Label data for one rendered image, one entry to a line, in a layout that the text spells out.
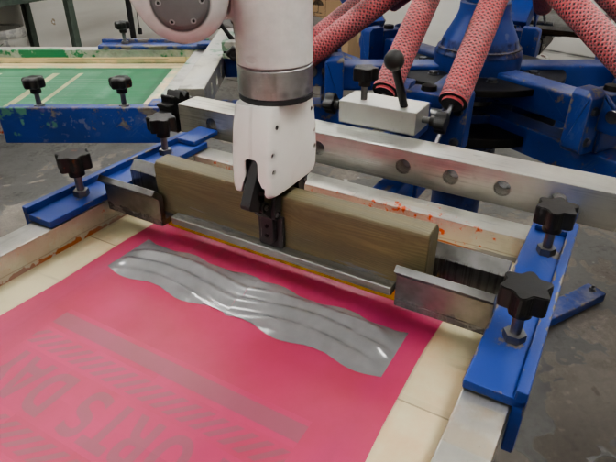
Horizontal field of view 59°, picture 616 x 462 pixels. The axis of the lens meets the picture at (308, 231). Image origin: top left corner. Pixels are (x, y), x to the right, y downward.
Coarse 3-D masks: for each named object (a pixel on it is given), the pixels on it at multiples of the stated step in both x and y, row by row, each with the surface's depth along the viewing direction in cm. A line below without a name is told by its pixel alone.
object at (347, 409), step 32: (288, 288) 62; (320, 288) 62; (352, 288) 62; (224, 320) 57; (384, 320) 57; (416, 320) 57; (192, 352) 53; (224, 352) 53; (256, 352) 53; (288, 352) 53; (320, 352) 53; (416, 352) 53; (256, 384) 50; (288, 384) 50; (320, 384) 50; (352, 384) 50; (384, 384) 50; (320, 416) 46; (352, 416) 46; (384, 416) 46; (320, 448) 44; (352, 448) 44
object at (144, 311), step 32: (224, 256) 68; (256, 256) 68; (64, 288) 62; (96, 288) 62; (128, 288) 62; (160, 288) 62; (0, 320) 57; (32, 320) 57; (96, 320) 57; (128, 320) 57; (160, 320) 57; (192, 320) 57; (0, 352) 53
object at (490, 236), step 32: (224, 160) 84; (320, 192) 77; (352, 192) 75; (384, 192) 75; (32, 224) 68; (64, 224) 68; (96, 224) 72; (448, 224) 69; (480, 224) 68; (512, 224) 68; (0, 256) 61; (32, 256) 65; (512, 256) 66; (480, 416) 42; (448, 448) 40; (480, 448) 40
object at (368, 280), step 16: (176, 224) 68; (192, 224) 67; (208, 224) 67; (224, 240) 65; (240, 240) 64; (256, 240) 63; (272, 256) 62; (288, 256) 61; (304, 256) 60; (320, 272) 60; (336, 272) 58; (352, 272) 58; (368, 288) 57; (384, 288) 56
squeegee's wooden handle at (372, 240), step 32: (160, 160) 67; (192, 160) 67; (160, 192) 69; (192, 192) 66; (224, 192) 63; (288, 192) 59; (224, 224) 66; (256, 224) 63; (288, 224) 60; (320, 224) 58; (352, 224) 56; (384, 224) 54; (416, 224) 54; (320, 256) 60; (352, 256) 58; (384, 256) 56; (416, 256) 54
